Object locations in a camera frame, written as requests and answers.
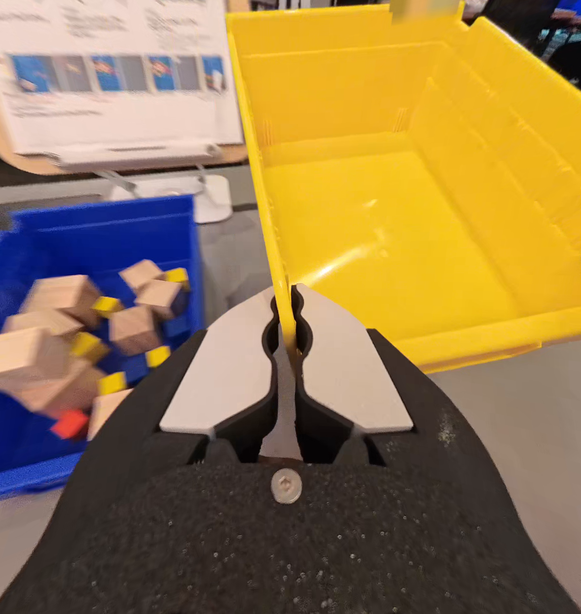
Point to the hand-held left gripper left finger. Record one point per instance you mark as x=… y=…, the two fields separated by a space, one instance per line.
x=223 y=374

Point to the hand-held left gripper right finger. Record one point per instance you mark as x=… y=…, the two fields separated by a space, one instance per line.
x=352 y=374

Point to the yellow plastic bin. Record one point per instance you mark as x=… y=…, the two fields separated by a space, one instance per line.
x=391 y=216

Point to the pile of wooden coloured cubes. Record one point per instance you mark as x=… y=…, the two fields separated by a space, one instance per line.
x=45 y=345

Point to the blue plastic bin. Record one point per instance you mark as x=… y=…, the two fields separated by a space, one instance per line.
x=103 y=230

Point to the printed instruction sheet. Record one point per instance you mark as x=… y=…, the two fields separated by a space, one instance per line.
x=127 y=120

